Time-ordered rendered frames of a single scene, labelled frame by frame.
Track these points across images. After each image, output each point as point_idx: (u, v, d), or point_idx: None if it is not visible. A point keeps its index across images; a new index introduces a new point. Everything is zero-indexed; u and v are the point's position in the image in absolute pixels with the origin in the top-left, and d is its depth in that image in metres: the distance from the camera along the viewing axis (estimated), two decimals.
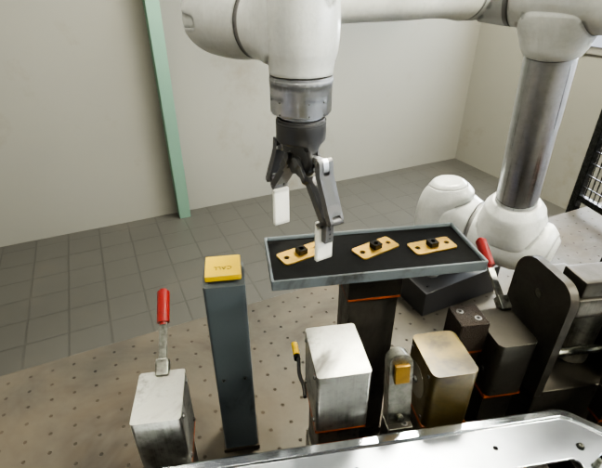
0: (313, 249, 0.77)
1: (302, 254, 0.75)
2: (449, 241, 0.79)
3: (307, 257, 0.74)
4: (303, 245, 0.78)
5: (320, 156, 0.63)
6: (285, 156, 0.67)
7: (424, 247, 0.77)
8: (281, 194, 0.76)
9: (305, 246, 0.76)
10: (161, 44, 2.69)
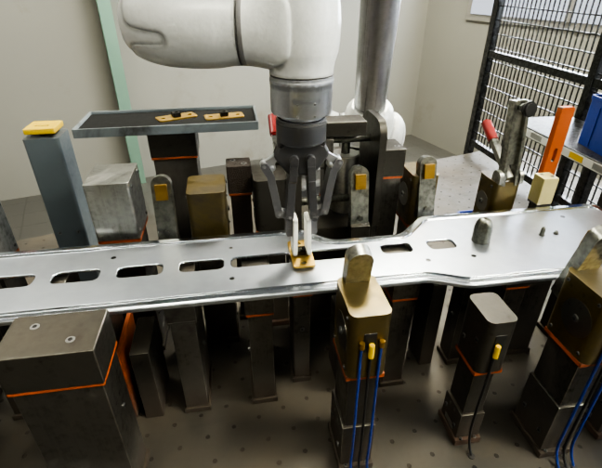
0: (299, 245, 0.78)
1: (306, 253, 0.75)
2: (240, 113, 0.96)
3: (311, 252, 0.76)
4: (289, 249, 0.77)
5: (325, 146, 0.67)
6: (294, 162, 0.65)
7: (215, 116, 0.94)
8: (296, 221, 0.72)
9: (299, 245, 0.76)
10: (108, 13, 2.85)
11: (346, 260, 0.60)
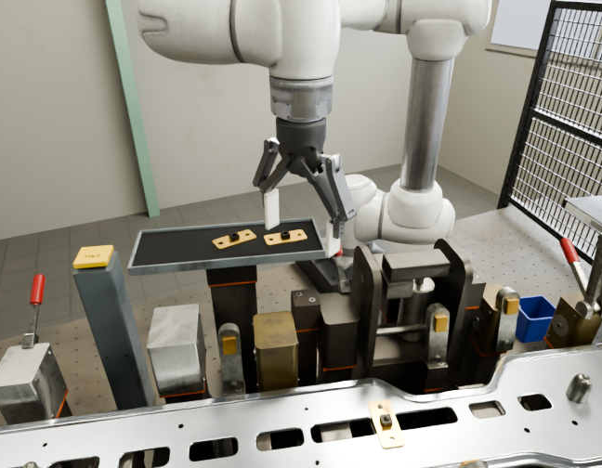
0: (382, 409, 0.71)
1: (391, 422, 0.69)
2: (301, 234, 0.89)
3: (397, 421, 0.69)
4: (372, 415, 0.70)
5: (324, 154, 0.64)
6: (285, 158, 0.66)
7: (277, 239, 0.87)
8: (272, 197, 0.75)
9: (384, 414, 0.70)
10: (124, 49, 2.79)
11: None
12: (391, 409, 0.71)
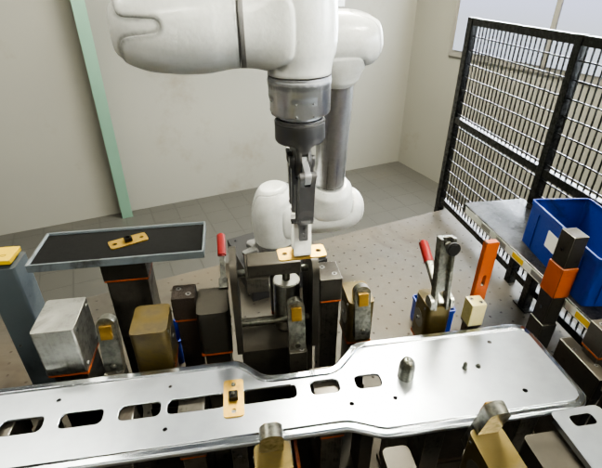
0: (234, 386, 0.83)
1: (238, 397, 0.81)
2: (320, 250, 0.76)
3: (243, 396, 0.82)
4: (223, 392, 0.82)
5: (310, 158, 0.63)
6: (286, 155, 0.67)
7: (291, 253, 0.75)
8: None
9: (232, 390, 0.82)
10: (93, 58, 2.91)
11: (259, 436, 0.65)
12: (242, 386, 0.83)
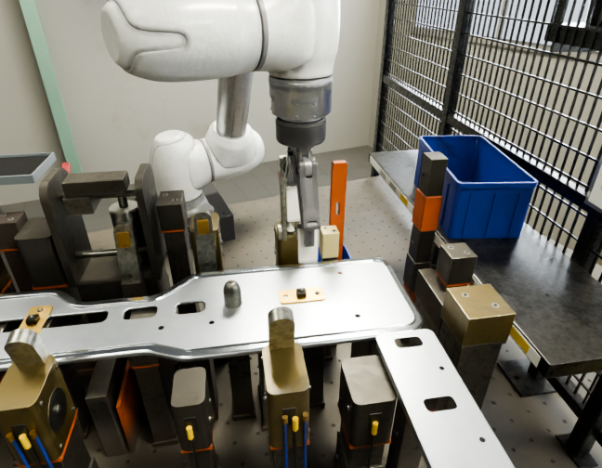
0: (39, 312, 0.76)
1: (37, 321, 0.74)
2: (320, 292, 0.81)
3: (45, 320, 0.74)
4: (25, 317, 0.75)
5: (310, 158, 0.63)
6: (287, 154, 0.68)
7: (292, 296, 0.80)
8: (294, 192, 0.77)
9: (32, 314, 0.74)
10: (37, 29, 2.84)
11: (7, 345, 0.58)
12: (48, 312, 0.76)
